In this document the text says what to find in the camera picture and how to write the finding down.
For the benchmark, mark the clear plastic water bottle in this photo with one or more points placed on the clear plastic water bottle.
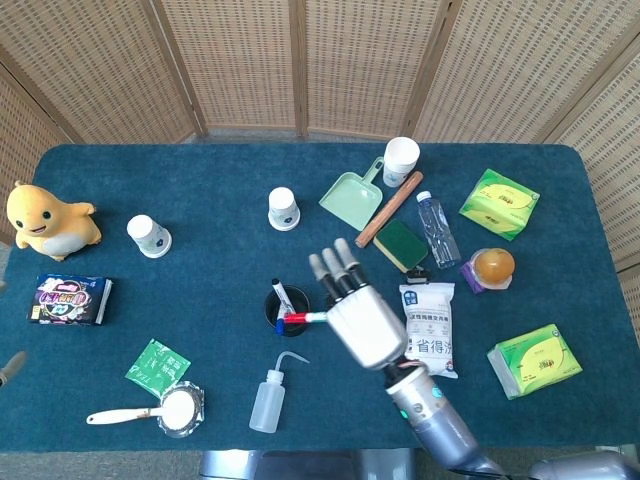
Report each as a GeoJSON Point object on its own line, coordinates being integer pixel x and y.
{"type": "Point", "coordinates": [437, 230]}

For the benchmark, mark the orange jelly cup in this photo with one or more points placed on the orange jelly cup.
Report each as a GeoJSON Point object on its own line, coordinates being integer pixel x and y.
{"type": "Point", "coordinates": [494, 265]}

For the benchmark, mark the purple wrapped pack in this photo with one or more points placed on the purple wrapped pack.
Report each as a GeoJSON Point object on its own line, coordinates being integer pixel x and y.
{"type": "Point", "coordinates": [469, 277]}

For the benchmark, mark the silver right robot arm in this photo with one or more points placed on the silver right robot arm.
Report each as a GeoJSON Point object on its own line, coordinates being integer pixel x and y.
{"type": "Point", "coordinates": [435, 420]}

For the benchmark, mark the green tissue pack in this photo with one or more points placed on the green tissue pack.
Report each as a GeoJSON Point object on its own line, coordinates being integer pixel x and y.
{"type": "Point", "coordinates": [535, 360]}
{"type": "Point", "coordinates": [500, 202]}

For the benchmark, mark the wooden rolling pin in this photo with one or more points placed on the wooden rolling pin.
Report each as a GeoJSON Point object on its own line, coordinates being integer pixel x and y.
{"type": "Point", "coordinates": [387, 210]}

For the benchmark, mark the yellow green scouring sponge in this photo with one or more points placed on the yellow green scouring sponge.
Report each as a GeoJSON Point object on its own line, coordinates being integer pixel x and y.
{"type": "Point", "coordinates": [401, 245]}

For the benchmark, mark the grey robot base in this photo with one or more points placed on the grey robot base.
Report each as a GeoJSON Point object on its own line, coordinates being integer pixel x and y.
{"type": "Point", "coordinates": [310, 465]}

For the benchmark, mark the white printed plastic bag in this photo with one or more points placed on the white printed plastic bag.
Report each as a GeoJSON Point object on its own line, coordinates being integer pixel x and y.
{"type": "Point", "coordinates": [432, 320]}

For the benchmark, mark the yellow plush toy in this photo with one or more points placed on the yellow plush toy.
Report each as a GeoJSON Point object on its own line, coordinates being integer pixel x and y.
{"type": "Point", "coordinates": [50, 220]}

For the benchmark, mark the red capped marker pen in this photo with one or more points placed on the red capped marker pen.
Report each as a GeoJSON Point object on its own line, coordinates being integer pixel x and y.
{"type": "Point", "coordinates": [302, 317]}

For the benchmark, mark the dark sanitary pad pack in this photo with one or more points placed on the dark sanitary pad pack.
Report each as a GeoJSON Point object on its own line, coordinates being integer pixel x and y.
{"type": "Point", "coordinates": [70, 300]}

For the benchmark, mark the light green plastic dustpan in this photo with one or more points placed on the light green plastic dustpan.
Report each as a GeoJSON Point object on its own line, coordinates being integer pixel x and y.
{"type": "Point", "coordinates": [352, 197]}

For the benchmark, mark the blue flower paper cup stack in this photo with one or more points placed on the blue flower paper cup stack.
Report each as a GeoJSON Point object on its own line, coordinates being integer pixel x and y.
{"type": "Point", "coordinates": [400, 160]}

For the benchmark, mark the blue felt table cover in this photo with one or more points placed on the blue felt table cover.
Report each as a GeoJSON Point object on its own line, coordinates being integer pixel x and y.
{"type": "Point", "coordinates": [225, 250]}

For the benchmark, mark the translucent squeeze wash bottle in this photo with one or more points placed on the translucent squeeze wash bottle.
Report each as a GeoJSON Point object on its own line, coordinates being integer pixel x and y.
{"type": "Point", "coordinates": [267, 400]}

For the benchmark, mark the woven wooden folding screen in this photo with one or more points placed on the woven wooden folding screen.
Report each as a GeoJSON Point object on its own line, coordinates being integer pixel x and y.
{"type": "Point", "coordinates": [350, 65]}

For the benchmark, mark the black mesh pen holder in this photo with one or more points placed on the black mesh pen holder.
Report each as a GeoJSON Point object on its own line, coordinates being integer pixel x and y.
{"type": "Point", "coordinates": [300, 300]}

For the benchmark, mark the white spoon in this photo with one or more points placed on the white spoon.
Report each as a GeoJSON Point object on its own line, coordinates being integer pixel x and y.
{"type": "Point", "coordinates": [177, 407]}

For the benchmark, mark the green tea packet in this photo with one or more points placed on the green tea packet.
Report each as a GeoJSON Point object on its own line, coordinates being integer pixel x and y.
{"type": "Point", "coordinates": [157, 370]}

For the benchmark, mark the black binder clip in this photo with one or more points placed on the black binder clip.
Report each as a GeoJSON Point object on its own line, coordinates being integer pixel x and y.
{"type": "Point", "coordinates": [418, 275]}

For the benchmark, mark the leaf print paper cup stack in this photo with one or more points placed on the leaf print paper cup stack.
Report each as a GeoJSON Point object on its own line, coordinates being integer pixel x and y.
{"type": "Point", "coordinates": [149, 236]}
{"type": "Point", "coordinates": [283, 210]}

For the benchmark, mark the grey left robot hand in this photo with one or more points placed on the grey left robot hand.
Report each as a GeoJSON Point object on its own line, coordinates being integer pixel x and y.
{"type": "Point", "coordinates": [14, 364]}

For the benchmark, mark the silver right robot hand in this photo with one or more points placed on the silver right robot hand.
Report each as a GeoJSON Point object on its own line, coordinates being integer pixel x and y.
{"type": "Point", "coordinates": [367, 325]}

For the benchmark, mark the white marker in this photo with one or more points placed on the white marker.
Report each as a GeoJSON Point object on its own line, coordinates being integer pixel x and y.
{"type": "Point", "coordinates": [282, 297]}

